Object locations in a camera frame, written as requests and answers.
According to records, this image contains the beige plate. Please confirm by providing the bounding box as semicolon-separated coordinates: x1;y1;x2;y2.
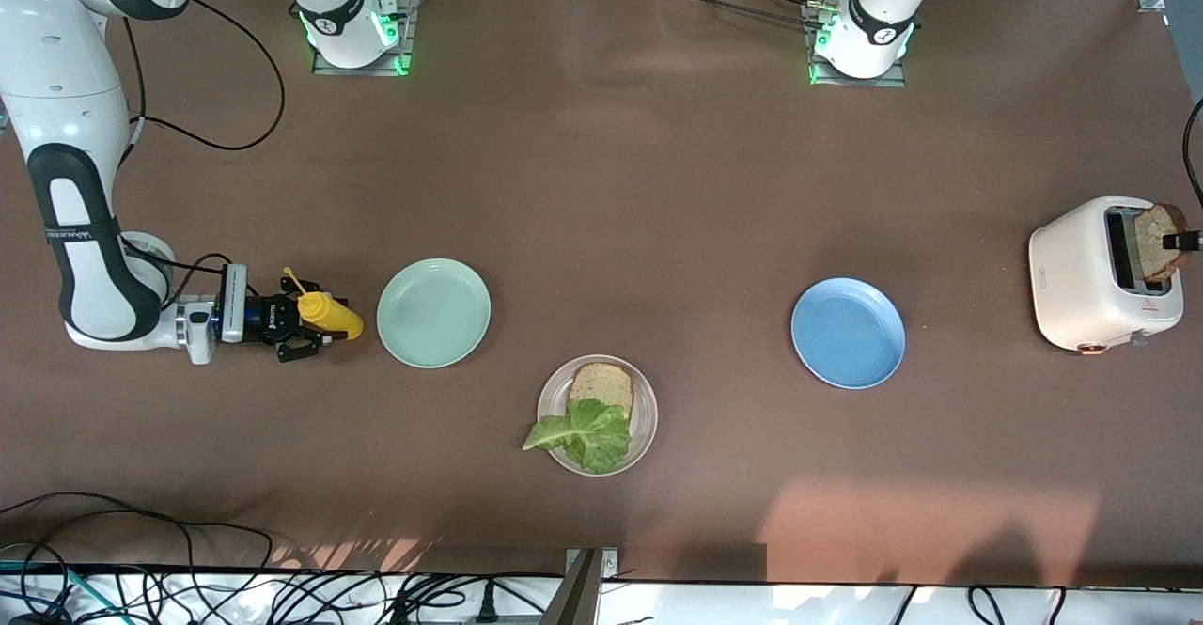
537;354;659;478

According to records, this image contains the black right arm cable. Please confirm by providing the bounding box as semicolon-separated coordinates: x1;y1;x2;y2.
120;0;287;311

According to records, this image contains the brown bread slice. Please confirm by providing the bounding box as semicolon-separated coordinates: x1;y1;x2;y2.
1133;203;1192;282
569;363;636;423

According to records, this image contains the green lettuce leaf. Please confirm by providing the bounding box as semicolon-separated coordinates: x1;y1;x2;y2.
523;398;633;475

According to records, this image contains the teal cable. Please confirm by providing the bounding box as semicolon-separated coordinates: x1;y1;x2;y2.
0;557;100;621

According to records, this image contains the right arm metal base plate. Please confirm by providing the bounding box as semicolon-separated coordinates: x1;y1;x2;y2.
312;0;420;77

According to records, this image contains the blue plate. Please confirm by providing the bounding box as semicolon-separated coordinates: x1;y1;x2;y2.
790;276;907;391

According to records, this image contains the pale green plate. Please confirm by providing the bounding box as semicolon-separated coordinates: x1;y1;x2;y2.
376;258;492;369

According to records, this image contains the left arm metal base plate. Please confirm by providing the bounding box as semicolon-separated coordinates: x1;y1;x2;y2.
801;0;908;88

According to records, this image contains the white toaster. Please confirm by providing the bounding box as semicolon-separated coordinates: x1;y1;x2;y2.
1027;195;1185;355

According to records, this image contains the black cable loop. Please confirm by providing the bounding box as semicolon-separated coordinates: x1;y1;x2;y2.
968;586;1068;625
0;492;275;598

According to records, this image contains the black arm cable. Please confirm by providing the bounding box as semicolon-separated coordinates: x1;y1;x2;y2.
120;0;287;311
1181;97;1203;209

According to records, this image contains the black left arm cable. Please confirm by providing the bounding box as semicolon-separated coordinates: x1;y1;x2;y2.
1181;97;1203;209

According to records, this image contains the black base cable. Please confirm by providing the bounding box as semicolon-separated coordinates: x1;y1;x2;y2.
658;0;828;29

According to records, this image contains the yellow mustard squeeze bottle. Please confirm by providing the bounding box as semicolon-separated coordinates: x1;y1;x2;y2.
282;267;365;341

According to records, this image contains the aluminium table edge post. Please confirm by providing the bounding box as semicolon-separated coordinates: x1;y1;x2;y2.
550;547;619;625

